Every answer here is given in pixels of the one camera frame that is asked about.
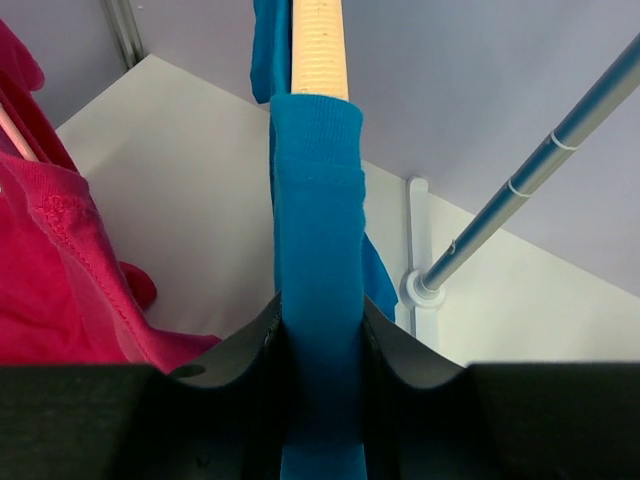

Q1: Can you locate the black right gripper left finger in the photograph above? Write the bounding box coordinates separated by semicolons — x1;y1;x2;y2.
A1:
1;299;285;479

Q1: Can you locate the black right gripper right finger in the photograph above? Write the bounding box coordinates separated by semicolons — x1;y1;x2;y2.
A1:
362;303;639;479

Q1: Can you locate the blue t shirt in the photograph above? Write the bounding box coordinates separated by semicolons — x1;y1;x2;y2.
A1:
250;1;398;479

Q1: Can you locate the beige plastic hanger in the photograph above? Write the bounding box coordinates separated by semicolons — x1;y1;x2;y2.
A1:
291;0;349;101

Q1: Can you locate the pink t shirt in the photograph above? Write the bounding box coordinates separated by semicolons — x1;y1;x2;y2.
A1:
1;27;218;372

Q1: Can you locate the metal clothes rack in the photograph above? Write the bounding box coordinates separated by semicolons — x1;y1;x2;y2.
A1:
400;38;639;349

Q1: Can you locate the pink wire hanger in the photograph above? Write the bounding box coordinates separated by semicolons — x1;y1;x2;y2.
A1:
0;105;38;162

